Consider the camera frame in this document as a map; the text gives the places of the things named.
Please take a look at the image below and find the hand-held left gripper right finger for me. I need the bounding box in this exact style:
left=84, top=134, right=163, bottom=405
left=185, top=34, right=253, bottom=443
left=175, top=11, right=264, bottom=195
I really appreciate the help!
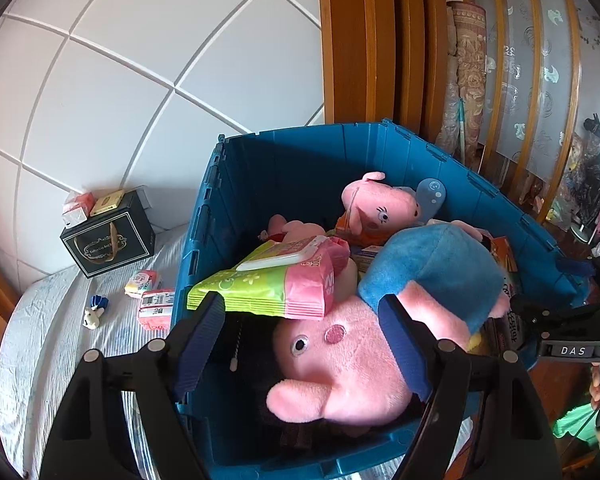
left=381, top=294, right=564, bottom=480

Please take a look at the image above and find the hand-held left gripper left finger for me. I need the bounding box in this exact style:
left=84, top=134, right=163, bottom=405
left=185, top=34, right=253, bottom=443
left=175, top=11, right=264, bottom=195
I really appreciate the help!
left=39, top=291, right=227, bottom=480

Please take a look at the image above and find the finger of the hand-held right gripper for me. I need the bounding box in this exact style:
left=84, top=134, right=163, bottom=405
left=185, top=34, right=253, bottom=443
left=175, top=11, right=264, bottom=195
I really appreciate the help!
left=509, top=293, right=552, bottom=332
left=554, top=251, right=600, bottom=307

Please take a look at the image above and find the large pink pig plush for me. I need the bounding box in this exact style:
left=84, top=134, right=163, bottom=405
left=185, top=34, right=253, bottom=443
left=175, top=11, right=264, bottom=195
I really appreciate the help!
left=265, top=222, right=514, bottom=424

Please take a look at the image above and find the green and pink wipes pack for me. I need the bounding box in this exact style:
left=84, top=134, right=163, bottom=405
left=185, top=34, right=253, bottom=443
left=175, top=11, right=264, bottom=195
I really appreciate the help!
left=187, top=234, right=351, bottom=322

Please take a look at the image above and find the blue plastic storage container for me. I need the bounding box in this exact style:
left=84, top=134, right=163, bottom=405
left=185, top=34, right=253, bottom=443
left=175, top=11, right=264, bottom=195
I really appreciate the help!
left=172, top=118, right=595, bottom=480

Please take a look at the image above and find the printed snack box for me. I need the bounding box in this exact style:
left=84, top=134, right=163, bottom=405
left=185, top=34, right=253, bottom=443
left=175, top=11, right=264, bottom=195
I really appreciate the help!
left=499, top=279, right=532, bottom=357

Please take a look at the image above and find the pink white carton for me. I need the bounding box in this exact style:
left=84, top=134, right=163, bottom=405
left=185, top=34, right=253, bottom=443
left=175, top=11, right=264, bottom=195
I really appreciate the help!
left=137, top=288, right=177, bottom=332

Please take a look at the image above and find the orange box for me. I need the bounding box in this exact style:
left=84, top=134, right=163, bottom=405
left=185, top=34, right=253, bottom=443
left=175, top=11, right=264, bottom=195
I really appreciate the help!
left=489, top=236, right=519, bottom=274

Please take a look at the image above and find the black plastic bag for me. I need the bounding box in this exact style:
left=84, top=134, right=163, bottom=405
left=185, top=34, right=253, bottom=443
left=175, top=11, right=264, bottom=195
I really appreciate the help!
left=567, top=156, right=600, bottom=227

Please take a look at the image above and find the small pink candy packet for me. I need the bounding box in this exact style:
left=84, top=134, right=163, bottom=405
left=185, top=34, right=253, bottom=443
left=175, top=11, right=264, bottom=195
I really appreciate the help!
left=124, top=268, right=160, bottom=297

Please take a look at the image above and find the green plastic bag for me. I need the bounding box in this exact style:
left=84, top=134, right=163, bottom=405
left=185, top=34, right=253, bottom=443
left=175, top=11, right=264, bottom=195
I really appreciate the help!
left=551, top=402, right=600, bottom=449

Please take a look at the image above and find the black gift box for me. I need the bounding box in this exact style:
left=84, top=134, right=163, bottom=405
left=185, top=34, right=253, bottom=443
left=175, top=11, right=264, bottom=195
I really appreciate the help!
left=59, top=190, right=156, bottom=279

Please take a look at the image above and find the black hanging item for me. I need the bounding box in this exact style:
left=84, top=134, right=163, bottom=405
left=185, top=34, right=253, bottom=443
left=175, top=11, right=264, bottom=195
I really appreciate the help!
left=582, top=114, right=600, bottom=152

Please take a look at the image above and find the small pink pig plush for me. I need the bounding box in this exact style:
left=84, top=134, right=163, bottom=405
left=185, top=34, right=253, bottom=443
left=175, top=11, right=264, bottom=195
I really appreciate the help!
left=336, top=171, right=422, bottom=239

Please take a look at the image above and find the pink and red plush toy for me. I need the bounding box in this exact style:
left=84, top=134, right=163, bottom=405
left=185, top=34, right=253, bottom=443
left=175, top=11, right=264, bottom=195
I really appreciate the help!
left=259, top=213, right=327, bottom=247

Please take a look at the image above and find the light blue plush toy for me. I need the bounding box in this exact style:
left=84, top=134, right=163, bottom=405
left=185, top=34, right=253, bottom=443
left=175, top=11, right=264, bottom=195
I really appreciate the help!
left=414, top=177, right=447, bottom=222

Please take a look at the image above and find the light striped bed sheet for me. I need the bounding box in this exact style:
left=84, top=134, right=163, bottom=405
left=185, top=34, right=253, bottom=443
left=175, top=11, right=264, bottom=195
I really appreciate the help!
left=0, top=222, right=476, bottom=480

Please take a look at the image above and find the gold small box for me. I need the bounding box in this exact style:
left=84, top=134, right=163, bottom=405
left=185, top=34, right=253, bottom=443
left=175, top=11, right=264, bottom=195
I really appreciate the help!
left=89, top=188, right=126, bottom=217

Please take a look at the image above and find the red and white small box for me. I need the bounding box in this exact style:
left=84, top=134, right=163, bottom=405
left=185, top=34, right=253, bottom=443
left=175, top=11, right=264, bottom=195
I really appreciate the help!
left=62, top=192, right=92, bottom=226

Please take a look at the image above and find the frosted glass sliding door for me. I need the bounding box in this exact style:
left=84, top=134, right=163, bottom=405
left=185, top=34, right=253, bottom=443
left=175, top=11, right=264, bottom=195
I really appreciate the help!
left=469, top=0, right=600, bottom=223

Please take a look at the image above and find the rolled patterned carpet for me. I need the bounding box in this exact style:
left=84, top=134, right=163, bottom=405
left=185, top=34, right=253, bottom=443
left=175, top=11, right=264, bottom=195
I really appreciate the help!
left=436, top=1, right=497, bottom=162

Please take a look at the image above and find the wooden door frame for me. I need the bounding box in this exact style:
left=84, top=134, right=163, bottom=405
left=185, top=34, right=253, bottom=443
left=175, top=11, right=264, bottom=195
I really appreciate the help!
left=316, top=0, right=462, bottom=137

